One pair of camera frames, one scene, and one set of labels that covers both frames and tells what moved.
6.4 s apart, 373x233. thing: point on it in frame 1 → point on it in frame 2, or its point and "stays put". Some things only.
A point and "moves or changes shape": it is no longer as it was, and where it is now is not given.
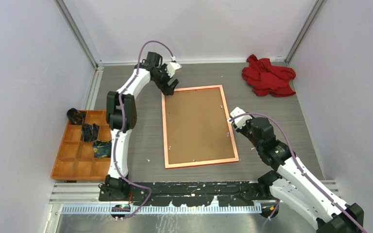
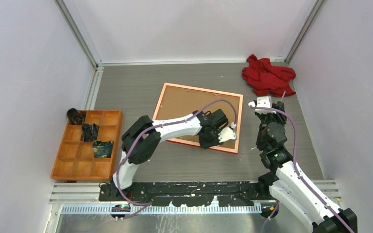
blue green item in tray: [102, 148] stays put
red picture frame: [196, 132] moves or changes shape
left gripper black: [166, 90] → [206, 145]
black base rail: [194, 193] stays put
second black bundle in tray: [89, 132] stays put
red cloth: [265, 78] stays put
